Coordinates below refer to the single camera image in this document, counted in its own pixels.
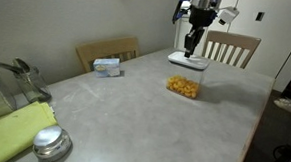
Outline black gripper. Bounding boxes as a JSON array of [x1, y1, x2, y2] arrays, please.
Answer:
[[183, 4, 220, 61]]

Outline white container lid with knob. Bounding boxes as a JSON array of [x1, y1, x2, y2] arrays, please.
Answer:
[[166, 50, 211, 71]]

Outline clear plastic storage container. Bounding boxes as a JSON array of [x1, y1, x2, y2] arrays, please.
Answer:
[[165, 60, 207, 101]]

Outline wooden chair with slatted backrest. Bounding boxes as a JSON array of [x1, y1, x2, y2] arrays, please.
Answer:
[[200, 29, 262, 71]]

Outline orange snack pieces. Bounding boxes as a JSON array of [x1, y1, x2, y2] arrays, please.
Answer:
[[166, 74, 201, 100]]

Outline wooden chair with low backrest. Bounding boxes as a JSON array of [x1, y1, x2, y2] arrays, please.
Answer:
[[74, 33, 142, 77]]

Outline light blue cardboard box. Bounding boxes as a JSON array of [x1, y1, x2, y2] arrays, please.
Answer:
[[92, 56, 122, 80]]

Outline white shoe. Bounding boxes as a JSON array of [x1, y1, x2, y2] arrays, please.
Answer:
[[273, 97, 291, 116]]

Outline glass utensil jar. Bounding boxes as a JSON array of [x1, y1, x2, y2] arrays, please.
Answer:
[[11, 64, 54, 104]]

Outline metal spoon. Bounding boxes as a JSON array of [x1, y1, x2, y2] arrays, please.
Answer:
[[12, 57, 32, 75]]

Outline round silver tin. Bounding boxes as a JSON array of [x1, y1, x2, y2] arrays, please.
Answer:
[[31, 123, 74, 162]]

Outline yellow-green cloth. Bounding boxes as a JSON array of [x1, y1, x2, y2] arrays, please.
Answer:
[[0, 98, 59, 162]]

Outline blue cable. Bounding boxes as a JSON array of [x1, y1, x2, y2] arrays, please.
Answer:
[[171, 0, 193, 26]]

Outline black wall switch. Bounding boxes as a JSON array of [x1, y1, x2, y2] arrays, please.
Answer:
[[255, 11, 265, 22]]

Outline dark metal utensil handle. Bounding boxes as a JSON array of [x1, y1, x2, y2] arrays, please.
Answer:
[[0, 61, 24, 76]]

